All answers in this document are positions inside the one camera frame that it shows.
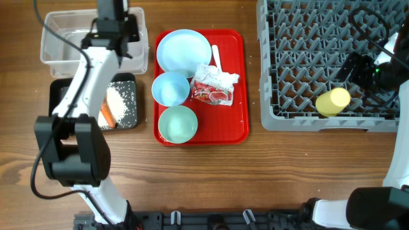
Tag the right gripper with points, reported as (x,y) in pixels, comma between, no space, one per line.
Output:
(356,68)

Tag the yellow plastic cup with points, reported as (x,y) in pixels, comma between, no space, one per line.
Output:
(333,102)

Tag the red snack wrapper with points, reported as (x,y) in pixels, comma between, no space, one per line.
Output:
(211,94)

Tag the white napkin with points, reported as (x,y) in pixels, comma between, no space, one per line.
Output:
(213,76)

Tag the light blue bowl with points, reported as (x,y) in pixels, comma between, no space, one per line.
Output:
(170,89)

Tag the mint green bowl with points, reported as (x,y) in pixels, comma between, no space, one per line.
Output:
(178,124)

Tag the white rice pile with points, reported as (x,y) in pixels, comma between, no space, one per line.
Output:
(121,98)

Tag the orange carrot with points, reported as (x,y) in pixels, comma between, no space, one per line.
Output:
(107,114)

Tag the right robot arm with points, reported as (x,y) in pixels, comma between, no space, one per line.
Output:
(384,207)

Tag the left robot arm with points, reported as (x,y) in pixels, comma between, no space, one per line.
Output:
(73,156)

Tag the grey dishwasher rack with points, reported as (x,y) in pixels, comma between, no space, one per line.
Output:
(303,44)

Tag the black waste tray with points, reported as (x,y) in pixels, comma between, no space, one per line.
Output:
(59,87)

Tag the white plastic spoon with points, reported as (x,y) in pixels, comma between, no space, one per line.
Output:
(216,56)

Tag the red serving tray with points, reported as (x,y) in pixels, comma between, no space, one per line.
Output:
(217,124)

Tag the light blue plate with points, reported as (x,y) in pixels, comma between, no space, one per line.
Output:
(183,51)

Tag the clear plastic bin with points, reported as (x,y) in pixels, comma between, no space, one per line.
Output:
(73,25)

